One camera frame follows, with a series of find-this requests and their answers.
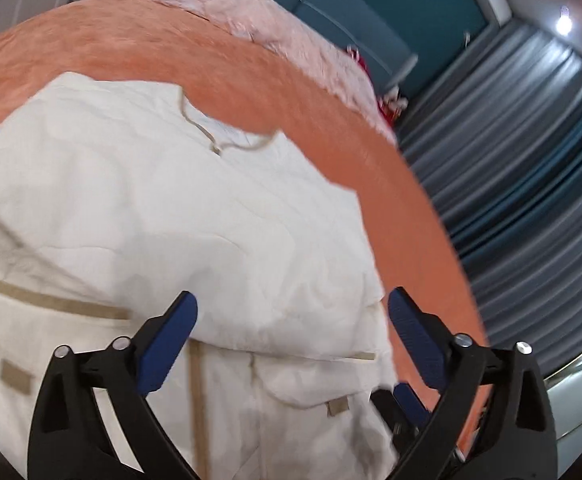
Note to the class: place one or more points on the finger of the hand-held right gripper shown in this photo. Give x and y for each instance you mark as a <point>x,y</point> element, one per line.
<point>411,402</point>

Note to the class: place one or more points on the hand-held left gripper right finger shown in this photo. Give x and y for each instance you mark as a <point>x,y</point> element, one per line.
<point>418,340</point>

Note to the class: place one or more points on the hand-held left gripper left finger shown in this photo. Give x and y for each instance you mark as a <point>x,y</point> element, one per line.
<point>163,347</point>

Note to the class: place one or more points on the white quilted jacket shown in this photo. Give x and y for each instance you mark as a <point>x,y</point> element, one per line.
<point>171,220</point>

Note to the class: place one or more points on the grey pleated curtain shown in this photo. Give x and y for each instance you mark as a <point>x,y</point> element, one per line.
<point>516,160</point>

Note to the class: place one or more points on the red and white cloth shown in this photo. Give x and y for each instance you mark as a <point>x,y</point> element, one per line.
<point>388,102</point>

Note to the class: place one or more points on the orange plush blanket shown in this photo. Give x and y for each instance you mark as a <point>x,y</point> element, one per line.
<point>281,90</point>

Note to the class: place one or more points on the pink fluffy blanket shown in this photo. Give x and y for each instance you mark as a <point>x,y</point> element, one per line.
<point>271,15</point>

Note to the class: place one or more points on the ceiling spotlight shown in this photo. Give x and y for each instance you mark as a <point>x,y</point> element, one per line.
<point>564,21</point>

